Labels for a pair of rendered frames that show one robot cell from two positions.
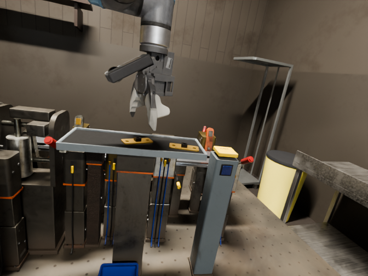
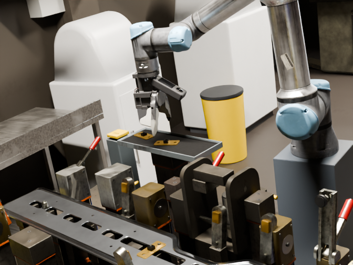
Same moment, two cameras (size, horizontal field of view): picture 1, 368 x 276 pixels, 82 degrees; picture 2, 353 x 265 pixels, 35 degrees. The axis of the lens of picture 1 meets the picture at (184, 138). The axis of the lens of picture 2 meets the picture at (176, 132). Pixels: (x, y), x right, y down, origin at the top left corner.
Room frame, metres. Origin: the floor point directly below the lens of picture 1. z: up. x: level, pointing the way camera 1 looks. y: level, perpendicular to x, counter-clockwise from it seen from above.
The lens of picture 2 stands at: (1.46, 1.63, 1.81)
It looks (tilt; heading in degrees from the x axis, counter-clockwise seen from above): 19 degrees down; 238
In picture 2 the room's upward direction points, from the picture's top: 9 degrees counter-clockwise
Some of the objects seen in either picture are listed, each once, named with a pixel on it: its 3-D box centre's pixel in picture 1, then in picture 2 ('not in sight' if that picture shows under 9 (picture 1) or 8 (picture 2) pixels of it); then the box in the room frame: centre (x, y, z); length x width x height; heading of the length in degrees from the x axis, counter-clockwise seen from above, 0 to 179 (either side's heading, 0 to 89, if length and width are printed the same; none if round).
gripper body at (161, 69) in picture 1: (154, 72); (149, 89); (0.58, 0.10, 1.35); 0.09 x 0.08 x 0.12; 126
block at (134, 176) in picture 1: (131, 213); (177, 204); (0.56, 0.13, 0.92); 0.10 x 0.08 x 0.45; 101
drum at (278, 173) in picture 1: (279, 186); not in sight; (2.12, -1.12, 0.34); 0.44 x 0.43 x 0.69; 20
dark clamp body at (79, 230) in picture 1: (76, 199); (198, 245); (0.64, 0.34, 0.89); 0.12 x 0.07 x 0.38; 11
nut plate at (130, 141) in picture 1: (137, 139); (166, 141); (0.56, 0.13, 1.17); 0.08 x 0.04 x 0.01; 126
